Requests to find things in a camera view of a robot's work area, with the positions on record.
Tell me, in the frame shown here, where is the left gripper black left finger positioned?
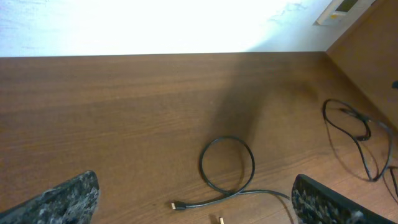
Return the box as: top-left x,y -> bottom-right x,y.
1,170 -> 100,224

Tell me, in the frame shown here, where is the white wall thermostat panel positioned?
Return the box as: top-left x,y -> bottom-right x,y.
316,0 -> 375,26

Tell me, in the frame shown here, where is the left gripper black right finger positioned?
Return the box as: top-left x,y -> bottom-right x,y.
292,174 -> 391,224

